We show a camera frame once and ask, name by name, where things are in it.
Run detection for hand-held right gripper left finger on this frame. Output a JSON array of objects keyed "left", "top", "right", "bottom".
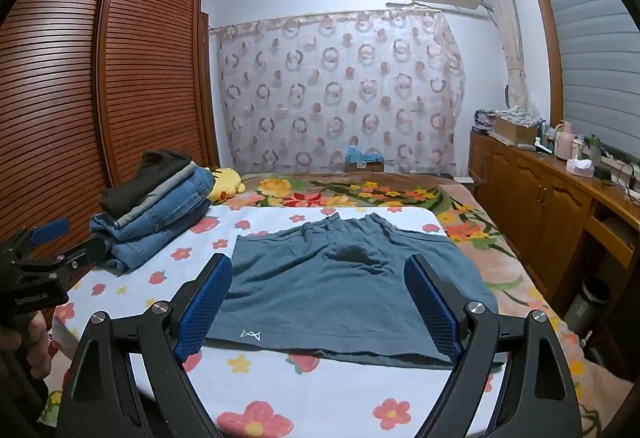
[{"left": 56, "top": 253, "right": 233, "bottom": 438}]

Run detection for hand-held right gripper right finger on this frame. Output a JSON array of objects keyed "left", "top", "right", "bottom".
[{"left": 402, "top": 253, "right": 583, "bottom": 438}]

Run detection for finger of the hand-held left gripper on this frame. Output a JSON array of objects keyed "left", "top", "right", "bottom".
[
  {"left": 0, "top": 217, "right": 71, "bottom": 264},
  {"left": 17, "top": 237, "right": 108, "bottom": 281}
]

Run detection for teal short pants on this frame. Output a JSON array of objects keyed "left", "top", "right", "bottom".
[{"left": 205, "top": 212, "right": 501, "bottom": 371}]

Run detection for person's left hand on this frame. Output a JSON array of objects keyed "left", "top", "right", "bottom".
[{"left": 24, "top": 309, "right": 52, "bottom": 370}]

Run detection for white flower print sheet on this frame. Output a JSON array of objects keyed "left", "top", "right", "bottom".
[{"left": 40, "top": 205, "right": 506, "bottom": 438}]

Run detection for folded blue denim jeans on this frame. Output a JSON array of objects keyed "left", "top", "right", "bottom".
[
  {"left": 90, "top": 203, "right": 213, "bottom": 275},
  {"left": 117, "top": 166, "right": 217, "bottom": 235}
]

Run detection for folded grey garment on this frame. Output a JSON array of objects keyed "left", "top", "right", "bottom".
[{"left": 112, "top": 163, "right": 198, "bottom": 229}]

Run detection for folded black garment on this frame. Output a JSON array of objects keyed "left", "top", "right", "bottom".
[{"left": 100, "top": 150, "right": 193, "bottom": 219}]

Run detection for yellow plush toy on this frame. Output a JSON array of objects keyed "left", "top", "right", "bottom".
[{"left": 206, "top": 167, "right": 247, "bottom": 206}]

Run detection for brown slatted wardrobe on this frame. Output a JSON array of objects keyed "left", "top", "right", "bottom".
[{"left": 0, "top": 0, "right": 221, "bottom": 244}]

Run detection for wooden sideboard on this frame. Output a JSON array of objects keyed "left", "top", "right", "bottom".
[{"left": 467, "top": 130, "right": 640, "bottom": 319}]

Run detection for floral bed blanket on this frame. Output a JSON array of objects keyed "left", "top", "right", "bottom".
[{"left": 240, "top": 172, "right": 636, "bottom": 438}]

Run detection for grey trash bin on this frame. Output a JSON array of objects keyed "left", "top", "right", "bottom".
[{"left": 562, "top": 275, "right": 613, "bottom": 336}]

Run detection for box with blue cloth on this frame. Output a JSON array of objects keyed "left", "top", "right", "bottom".
[{"left": 345, "top": 145, "right": 386, "bottom": 174}]

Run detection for dark box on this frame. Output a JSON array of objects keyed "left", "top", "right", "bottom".
[{"left": 472, "top": 109, "right": 498, "bottom": 135}]

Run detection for cardboard box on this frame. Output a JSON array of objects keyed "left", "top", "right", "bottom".
[{"left": 492, "top": 108, "right": 538, "bottom": 144}]

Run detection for pink tissue box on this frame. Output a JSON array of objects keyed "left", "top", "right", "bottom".
[{"left": 565, "top": 159, "right": 596, "bottom": 179}]

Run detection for pink thermos jug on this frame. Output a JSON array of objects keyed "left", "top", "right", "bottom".
[{"left": 554, "top": 120, "right": 575, "bottom": 161}]

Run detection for tied beige curtain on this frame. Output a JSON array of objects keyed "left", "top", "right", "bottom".
[{"left": 480, "top": 0, "right": 531, "bottom": 114}]

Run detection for grey window blind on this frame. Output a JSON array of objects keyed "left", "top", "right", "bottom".
[{"left": 532, "top": 0, "right": 640, "bottom": 154}]

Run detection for ring pattern curtain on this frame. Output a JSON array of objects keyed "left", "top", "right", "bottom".
[{"left": 210, "top": 8, "right": 466, "bottom": 176}]

